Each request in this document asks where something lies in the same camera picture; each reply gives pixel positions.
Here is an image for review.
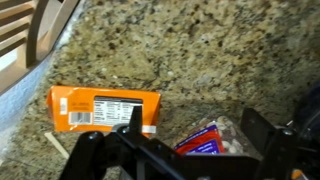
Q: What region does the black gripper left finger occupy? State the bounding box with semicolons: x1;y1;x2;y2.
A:
129;105;144;133

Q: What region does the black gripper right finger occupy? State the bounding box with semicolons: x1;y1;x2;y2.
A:
240;107;278;158

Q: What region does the orange snack package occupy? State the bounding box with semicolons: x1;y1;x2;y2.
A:
45;85;162;138

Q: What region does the clear jar purple lid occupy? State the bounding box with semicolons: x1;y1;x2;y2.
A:
173;115;246;158

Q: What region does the thin wooden stick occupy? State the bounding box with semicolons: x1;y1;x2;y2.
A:
43;131;71;160

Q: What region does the wooden chair back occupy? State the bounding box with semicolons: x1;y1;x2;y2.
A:
0;0;81;96

